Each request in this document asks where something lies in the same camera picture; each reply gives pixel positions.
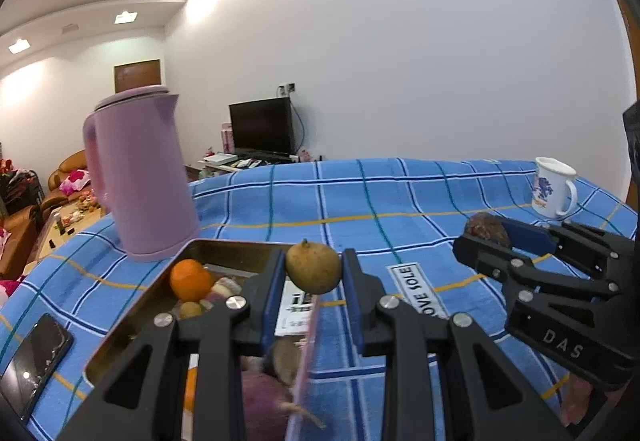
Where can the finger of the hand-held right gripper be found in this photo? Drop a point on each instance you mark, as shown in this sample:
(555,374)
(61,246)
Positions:
(530,233)
(485,256)

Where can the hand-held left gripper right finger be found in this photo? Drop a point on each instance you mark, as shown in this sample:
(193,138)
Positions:
(352,301)

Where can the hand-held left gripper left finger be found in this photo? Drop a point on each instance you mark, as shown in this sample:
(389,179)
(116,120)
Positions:
(272,301)

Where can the dark passion fruit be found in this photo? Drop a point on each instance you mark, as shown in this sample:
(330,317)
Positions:
(487,226)

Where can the dark striped round piece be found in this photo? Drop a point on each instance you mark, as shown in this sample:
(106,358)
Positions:
(225,286)

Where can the longan with stem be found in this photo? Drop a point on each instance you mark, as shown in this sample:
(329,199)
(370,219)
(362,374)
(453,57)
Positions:
(314,268)

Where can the dark brown round piece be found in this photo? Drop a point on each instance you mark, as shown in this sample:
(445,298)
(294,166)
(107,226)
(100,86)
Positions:
(285,361)

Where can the pink tin box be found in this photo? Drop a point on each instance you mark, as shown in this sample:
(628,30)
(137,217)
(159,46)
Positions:
(225,255)

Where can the large orange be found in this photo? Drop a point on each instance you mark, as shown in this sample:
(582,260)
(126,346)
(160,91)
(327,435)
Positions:
(189,278)

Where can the purple sweet potato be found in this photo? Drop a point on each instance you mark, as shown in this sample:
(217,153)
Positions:
(265,401)

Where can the oval orange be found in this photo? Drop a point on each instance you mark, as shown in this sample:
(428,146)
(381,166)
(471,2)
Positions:
(191,391)

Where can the person's right hand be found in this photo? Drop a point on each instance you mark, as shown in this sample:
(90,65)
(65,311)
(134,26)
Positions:
(575,396)

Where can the white printed mug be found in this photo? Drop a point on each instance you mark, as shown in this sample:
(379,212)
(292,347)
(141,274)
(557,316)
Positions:
(547,191)

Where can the blue plaid tablecloth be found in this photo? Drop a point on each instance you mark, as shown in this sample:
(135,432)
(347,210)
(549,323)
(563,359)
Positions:
(400,206)

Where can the dark blue clothing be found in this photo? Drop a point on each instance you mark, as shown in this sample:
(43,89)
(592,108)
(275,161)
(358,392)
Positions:
(634,141)

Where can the white television stand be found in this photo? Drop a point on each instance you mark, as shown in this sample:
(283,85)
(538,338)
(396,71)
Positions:
(220,168)

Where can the white set-top box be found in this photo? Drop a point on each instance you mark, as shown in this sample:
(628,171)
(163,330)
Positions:
(221,158)

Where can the black television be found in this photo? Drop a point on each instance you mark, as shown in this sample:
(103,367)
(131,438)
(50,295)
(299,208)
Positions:
(260,126)

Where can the pink electric kettle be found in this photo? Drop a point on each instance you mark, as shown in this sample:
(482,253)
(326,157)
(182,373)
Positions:
(145,171)

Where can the wooden coffee table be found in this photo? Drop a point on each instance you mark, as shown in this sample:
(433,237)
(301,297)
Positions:
(55,241)

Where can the pink floral pillow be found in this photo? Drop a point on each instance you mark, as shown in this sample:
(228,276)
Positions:
(75,181)
(7,291)

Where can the black smartphone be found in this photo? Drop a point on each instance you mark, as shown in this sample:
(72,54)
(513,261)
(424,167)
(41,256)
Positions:
(35,361)

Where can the orange leather sofa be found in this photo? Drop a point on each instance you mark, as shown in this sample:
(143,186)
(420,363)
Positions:
(67,161)
(20,231)

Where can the brown wooden door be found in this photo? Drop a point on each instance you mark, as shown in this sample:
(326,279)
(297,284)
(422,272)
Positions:
(137,76)

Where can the black metal rack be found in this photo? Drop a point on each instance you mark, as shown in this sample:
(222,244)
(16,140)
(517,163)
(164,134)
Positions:
(22,191)

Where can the square ceiling light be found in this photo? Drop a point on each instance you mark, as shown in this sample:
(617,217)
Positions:
(125,17)
(18,46)

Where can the wall socket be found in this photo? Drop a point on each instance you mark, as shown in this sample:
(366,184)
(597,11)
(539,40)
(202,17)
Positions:
(287,88)

